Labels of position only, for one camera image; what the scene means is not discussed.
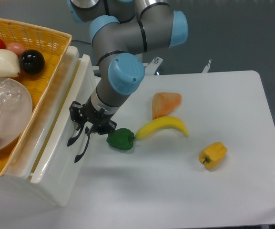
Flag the yellow banana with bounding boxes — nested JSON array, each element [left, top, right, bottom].
[[135, 116, 189, 140]]

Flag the black round fruit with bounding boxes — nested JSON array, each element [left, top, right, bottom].
[[19, 49, 45, 74]]

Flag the beige bowl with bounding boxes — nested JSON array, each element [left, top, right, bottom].
[[0, 78, 32, 150]]

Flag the yellow wicker basket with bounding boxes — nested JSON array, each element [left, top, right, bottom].
[[0, 18, 72, 176]]

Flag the white drawer cabinet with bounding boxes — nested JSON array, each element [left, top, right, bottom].
[[0, 46, 89, 206]]

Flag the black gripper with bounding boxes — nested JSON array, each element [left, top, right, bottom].
[[69, 101, 117, 135]]

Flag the yellow bell pepper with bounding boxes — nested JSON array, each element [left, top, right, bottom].
[[199, 142, 227, 170]]

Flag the orange bread slice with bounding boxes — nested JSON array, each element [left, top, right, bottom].
[[152, 92, 182, 119]]

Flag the black lower drawer handle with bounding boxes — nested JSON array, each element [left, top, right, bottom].
[[74, 127, 90, 163]]

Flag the green bell pepper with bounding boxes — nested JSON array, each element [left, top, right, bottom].
[[106, 128, 135, 151]]

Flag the pink peach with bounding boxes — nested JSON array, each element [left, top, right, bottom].
[[6, 42, 27, 57]]

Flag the white metal clamp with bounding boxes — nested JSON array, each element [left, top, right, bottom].
[[202, 59, 212, 73]]

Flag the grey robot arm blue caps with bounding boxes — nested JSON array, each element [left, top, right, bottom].
[[68, 0, 188, 135]]

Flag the white pear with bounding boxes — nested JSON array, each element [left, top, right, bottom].
[[0, 49, 20, 78]]

